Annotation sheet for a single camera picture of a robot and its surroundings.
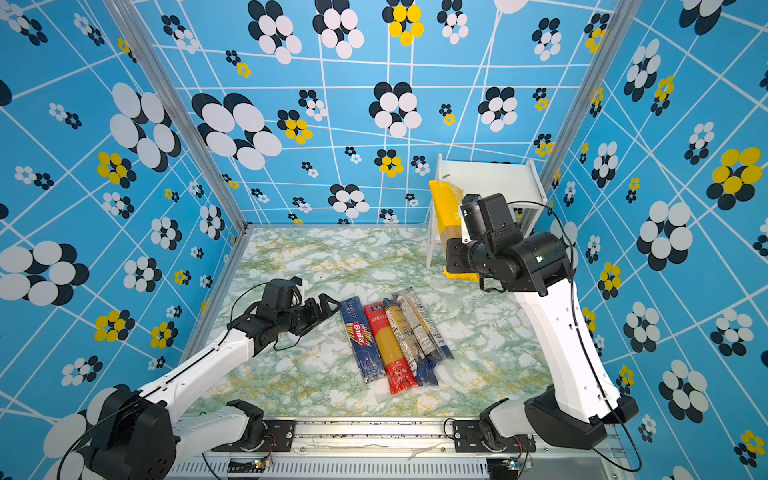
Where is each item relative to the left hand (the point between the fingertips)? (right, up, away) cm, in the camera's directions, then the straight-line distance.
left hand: (335, 310), depth 83 cm
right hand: (+30, +16, -19) cm, 39 cm away
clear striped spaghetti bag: (+25, -6, +6) cm, 26 cm away
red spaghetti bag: (+18, -17, -3) cm, 25 cm away
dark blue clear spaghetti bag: (+22, -10, +3) cm, 24 cm away
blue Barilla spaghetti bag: (+7, -9, +4) cm, 12 cm away
